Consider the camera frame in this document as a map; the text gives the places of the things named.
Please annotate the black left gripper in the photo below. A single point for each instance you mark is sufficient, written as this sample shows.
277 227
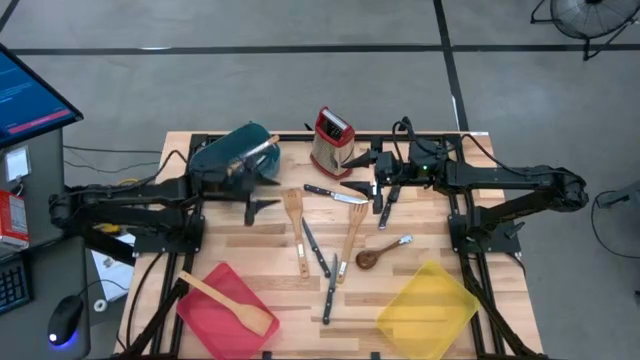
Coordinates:
222 186

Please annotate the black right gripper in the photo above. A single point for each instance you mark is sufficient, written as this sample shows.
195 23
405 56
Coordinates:
387 167

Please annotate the slotted wooden spatula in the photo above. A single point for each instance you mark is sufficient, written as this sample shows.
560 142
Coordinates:
295 220

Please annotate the forked wooden spatula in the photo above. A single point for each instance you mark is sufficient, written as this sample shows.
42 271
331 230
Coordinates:
352 235

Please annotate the dark wooden spoon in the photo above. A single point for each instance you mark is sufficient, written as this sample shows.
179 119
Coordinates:
367 259

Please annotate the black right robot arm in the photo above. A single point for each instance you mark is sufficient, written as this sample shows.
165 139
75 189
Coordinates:
500 175

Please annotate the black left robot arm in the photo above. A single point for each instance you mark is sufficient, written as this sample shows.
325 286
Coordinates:
125 192

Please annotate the teal plastic bin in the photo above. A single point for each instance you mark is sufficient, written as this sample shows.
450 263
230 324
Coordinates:
235 140

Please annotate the red translucent tray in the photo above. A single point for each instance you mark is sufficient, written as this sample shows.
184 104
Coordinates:
220 330

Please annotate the yellow translucent tray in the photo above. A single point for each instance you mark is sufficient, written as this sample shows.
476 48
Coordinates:
430 320

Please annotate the white paper sheet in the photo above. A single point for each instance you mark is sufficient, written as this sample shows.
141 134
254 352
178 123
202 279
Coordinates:
115 275

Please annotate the white tape roll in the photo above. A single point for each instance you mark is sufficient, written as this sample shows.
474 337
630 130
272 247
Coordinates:
96 305

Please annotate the grey desk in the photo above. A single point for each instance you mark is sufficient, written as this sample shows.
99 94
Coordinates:
40 165

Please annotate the black computer mouse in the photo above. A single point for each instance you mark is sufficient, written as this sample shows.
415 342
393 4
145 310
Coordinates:
65 317

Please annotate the white card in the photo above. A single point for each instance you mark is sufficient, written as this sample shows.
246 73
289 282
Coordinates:
17 164

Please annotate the blue-screen computer monitor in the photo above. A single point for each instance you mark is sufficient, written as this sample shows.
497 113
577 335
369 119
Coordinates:
30 100

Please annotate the red box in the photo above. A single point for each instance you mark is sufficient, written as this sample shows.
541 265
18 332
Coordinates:
12 220

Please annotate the grey metal stand foot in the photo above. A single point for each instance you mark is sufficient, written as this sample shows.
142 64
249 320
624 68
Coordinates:
625 195

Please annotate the black keyboard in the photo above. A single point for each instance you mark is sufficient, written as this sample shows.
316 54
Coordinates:
12 287

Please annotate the black floor fan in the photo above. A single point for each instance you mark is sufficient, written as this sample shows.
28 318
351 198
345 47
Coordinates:
590 20

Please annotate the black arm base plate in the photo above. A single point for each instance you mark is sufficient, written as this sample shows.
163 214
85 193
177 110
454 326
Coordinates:
150 245
505 245

